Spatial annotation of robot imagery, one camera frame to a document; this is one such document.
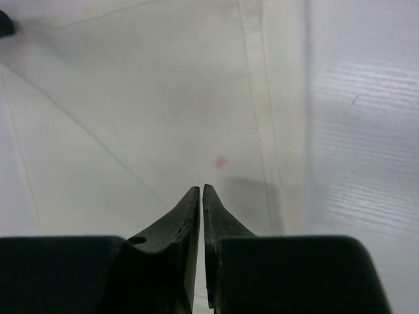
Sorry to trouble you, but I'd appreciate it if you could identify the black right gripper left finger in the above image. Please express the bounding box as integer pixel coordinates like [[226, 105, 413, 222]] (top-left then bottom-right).
[[124, 186, 201, 314]]

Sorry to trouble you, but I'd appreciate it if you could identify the white cloth napkin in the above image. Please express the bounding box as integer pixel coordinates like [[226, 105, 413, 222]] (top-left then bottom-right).
[[0, 0, 310, 314]]

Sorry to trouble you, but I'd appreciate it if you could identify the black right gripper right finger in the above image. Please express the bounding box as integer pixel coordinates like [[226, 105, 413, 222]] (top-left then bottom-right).
[[202, 184, 261, 309]]

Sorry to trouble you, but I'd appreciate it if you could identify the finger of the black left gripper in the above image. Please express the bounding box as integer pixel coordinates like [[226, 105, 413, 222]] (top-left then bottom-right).
[[0, 10, 15, 38]]

